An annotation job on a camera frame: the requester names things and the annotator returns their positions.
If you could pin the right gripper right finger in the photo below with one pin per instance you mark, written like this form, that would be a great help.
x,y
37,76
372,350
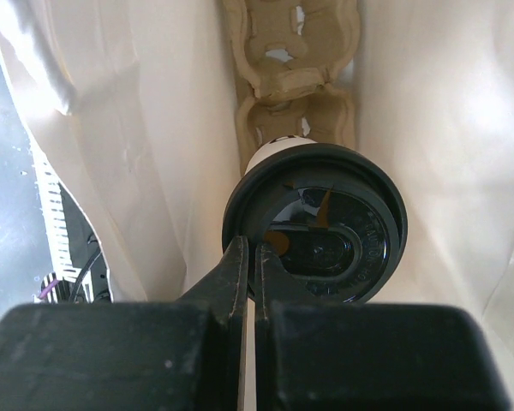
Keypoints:
x,y
271,283

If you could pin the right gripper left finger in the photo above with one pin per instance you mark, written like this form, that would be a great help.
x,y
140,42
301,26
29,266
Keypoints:
x,y
223,292

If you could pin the black cup lid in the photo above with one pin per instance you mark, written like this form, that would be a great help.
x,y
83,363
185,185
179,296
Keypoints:
x,y
336,220

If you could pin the brown paper takeout bag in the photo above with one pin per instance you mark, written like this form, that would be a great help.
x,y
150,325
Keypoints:
x,y
134,105

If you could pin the single brown cardboard cup carrier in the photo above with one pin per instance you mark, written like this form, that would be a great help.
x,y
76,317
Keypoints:
x,y
287,56

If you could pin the white paper cup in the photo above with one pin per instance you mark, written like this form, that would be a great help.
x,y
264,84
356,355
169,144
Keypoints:
x,y
268,154

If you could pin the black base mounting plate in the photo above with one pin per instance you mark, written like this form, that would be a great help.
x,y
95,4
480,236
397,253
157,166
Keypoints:
x,y
79,271

